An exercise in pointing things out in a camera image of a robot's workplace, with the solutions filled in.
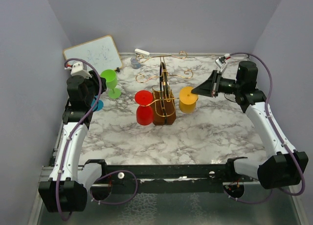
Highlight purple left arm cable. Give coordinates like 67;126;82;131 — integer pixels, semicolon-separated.
56;58;139;222

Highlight white whiteboard eraser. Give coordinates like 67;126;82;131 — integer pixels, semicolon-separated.
134;48;150;58

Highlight blue wine glass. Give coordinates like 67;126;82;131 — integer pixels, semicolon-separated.
91;95;104;112

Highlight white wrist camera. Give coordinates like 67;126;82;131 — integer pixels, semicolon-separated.
65;60;91;79
215;53;231;74

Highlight yellow wine glass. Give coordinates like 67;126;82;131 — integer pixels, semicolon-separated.
179;86;199;114

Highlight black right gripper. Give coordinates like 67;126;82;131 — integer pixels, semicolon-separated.
192;70;243;97

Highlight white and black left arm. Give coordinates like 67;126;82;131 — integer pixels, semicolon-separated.
38;71;108;213

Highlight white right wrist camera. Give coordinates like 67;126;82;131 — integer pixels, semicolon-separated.
215;53;231;74

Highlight gold wire glass rack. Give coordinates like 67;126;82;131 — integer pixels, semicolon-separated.
135;55;193;126

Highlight green wine glass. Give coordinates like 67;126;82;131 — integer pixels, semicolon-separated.
100;69;121;99

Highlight small grey blue cup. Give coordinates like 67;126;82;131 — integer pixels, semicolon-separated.
130;57;141;69

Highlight small framed whiteboard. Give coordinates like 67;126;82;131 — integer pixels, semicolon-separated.
63;35;123;74

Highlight red wine glass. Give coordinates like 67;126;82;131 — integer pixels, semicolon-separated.
134;90;154;126

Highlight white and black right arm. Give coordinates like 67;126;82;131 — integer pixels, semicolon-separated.
192;61;309;189

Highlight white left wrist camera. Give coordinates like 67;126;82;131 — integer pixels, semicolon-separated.
65;60;91;79

